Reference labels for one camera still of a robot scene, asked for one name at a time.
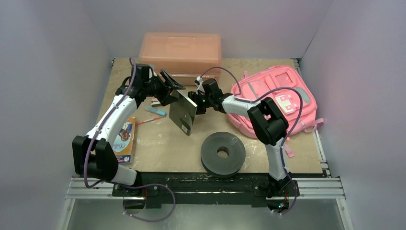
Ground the pink student backpack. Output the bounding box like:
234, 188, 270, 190
239, 65, 324, 135

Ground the red pen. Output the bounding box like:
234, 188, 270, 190
136, 116, 164, 125

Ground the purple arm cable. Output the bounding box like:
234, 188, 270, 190
83, 57, 177, 223
200, 67, 305, 217

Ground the green wonderland book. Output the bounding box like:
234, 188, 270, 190
169, 90, 197, 136

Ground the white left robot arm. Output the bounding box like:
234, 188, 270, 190
72, 64, 185, 196

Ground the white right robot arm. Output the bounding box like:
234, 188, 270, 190
187, 79, 291, 195

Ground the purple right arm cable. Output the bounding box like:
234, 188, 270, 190
200, 67, 305, 217

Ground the translucent orange plastic box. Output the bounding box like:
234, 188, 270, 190
138, 32, 222, 85

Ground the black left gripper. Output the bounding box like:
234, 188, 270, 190
143, 70, 185, 105

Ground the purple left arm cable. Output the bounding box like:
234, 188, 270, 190
83, 57, 177, 223

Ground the blue orange picture book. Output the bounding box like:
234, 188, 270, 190
112, 117, 136, 165

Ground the aluminium rail base frame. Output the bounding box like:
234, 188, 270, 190
58, 172, 353, 230

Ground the blue highlighter marker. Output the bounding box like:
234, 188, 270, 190
145, 107, 167, 117

